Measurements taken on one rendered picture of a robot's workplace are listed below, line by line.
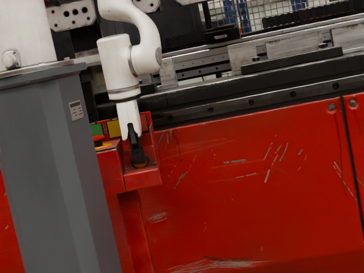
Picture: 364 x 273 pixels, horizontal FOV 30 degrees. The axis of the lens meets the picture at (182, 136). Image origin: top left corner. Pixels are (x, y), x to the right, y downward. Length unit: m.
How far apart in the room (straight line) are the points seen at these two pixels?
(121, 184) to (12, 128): 0.47
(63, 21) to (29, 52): 0.81
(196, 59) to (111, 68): 0.70
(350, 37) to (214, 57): 0.50
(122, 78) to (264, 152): 0.52
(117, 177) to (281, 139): 0.53
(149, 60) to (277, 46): 0.54
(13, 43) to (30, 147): 0.20
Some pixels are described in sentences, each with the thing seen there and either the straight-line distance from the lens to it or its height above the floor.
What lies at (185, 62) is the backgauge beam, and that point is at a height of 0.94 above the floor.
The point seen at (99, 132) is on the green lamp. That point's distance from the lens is 1.87.
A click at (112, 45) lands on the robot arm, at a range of 1.70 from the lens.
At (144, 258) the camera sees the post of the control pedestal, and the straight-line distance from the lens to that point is 1.84.
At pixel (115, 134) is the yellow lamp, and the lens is 1.87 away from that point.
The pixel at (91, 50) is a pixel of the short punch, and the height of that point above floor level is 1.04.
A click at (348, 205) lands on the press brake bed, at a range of 2.05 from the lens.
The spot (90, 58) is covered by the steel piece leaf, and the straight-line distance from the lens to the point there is 2.08.
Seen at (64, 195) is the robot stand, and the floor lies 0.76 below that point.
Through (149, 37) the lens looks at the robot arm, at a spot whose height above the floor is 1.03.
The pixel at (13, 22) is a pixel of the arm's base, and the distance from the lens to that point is 1.35.
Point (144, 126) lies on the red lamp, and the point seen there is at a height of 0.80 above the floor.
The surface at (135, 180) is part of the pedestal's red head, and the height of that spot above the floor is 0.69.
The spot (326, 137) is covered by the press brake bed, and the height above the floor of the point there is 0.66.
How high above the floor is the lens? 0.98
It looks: 7 degrees down
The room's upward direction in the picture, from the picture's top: 12 degrees counter-clockwise
